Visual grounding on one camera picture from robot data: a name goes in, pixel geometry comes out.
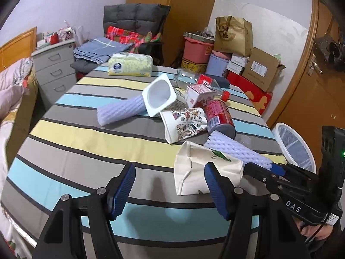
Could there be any lavender bin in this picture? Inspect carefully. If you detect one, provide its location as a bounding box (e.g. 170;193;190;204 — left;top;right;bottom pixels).
205;53;229;76

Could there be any patterned paper cup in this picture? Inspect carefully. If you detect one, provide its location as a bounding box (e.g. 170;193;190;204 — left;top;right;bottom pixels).
160;107;209;144

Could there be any red drink can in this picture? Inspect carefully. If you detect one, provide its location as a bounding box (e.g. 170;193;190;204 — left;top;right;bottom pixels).
205;100;237;139

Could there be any grey flat basket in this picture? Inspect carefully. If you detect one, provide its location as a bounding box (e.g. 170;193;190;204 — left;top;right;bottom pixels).
183;31;216;44

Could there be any wooden door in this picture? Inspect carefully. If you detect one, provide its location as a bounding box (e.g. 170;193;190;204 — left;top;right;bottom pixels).
267;0;345;173

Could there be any wooden headboard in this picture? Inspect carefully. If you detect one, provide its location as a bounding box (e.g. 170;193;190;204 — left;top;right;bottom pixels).
0;27;37;73

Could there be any grey padded chair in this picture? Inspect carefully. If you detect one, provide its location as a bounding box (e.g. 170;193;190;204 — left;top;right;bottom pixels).
103;3;171;66

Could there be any striped tablecloth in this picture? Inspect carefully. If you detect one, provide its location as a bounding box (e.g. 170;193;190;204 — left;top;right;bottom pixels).
0;65;289;249

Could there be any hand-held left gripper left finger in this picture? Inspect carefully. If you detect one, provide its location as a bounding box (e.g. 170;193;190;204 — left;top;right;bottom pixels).
32;163;136;259

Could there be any white small box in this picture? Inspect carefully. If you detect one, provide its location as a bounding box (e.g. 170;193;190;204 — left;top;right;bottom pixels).
226;61;246;74
230;54;250;66

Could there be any grey drawer cabinet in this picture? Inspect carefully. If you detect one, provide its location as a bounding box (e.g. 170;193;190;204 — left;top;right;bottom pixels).
31;38;77;108

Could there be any pink folded cloth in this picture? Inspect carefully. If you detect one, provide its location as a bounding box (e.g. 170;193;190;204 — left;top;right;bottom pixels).
212;50;232;60

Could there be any blue folded cloth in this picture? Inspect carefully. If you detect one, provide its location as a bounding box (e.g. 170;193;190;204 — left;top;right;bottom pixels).
73;36;134;61

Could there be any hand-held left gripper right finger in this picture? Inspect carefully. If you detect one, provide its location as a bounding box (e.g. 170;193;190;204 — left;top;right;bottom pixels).
204;162;310;259

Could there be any pink plastic bin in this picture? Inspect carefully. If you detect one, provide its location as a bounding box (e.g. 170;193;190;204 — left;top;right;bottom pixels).
184;37;215;65

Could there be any yellow patterned box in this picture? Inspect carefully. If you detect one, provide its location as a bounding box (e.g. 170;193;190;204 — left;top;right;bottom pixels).
181;58;208;74

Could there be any person's right hand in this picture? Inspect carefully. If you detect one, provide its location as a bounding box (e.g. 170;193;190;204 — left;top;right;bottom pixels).
298;218;337;247

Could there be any crushed cream paper cup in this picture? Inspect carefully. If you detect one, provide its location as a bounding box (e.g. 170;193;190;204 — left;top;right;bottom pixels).
174;140;243;195

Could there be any red plaid blanket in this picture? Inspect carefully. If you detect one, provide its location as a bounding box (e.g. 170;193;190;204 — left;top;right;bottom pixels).
105;25;162;54

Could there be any red and white carton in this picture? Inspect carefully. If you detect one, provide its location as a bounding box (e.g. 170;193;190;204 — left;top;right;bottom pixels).
186;84;218;108

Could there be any brown cardboard box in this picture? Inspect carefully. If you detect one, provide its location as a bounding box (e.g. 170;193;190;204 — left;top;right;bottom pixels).
242;47;286;93

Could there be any clear plastic bottle red label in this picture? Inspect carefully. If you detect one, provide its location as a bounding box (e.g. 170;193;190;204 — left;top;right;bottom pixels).
174;69;230;103

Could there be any brown paper bag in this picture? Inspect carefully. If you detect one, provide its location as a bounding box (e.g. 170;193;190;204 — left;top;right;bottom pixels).
214;16;254;57

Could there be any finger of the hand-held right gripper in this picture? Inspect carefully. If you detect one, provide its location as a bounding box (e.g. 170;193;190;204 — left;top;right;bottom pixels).
243;162;274;186
270;163;319;181

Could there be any dark hanging object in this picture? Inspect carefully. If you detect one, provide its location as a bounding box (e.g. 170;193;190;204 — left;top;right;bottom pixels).
313;35;345;72

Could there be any purple foam net sleeve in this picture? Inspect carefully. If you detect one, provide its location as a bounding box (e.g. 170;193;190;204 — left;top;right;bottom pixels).
97;95;147;126
204;130;273;172

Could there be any dark grey cushion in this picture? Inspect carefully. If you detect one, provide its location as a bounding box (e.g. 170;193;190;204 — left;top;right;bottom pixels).
71;58;108;73

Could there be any patterned bed quilt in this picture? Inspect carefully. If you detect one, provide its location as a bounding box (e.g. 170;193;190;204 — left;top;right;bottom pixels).
0;57;39;259

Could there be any white rimmed trash bin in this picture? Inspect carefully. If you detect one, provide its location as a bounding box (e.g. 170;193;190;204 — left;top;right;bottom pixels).
272;122;316;173

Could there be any wooden wardrobe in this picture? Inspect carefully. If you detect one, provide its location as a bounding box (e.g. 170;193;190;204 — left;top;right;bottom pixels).
127;0;221;66

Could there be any red gift box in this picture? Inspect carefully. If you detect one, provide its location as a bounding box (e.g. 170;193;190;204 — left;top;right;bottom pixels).
226;71;273;115

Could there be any white yogurt cup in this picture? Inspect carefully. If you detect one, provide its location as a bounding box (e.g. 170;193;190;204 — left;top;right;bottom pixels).
142;73;178;118

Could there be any dark blue case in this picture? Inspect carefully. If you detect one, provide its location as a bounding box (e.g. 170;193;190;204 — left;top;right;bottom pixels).
214;76;231;88

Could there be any metal door handle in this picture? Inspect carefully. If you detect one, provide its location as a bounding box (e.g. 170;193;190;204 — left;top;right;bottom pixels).
307;54;322;76

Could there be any yellow tissue pack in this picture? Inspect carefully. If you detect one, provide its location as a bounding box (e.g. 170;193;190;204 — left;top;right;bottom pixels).
108;52;154;77

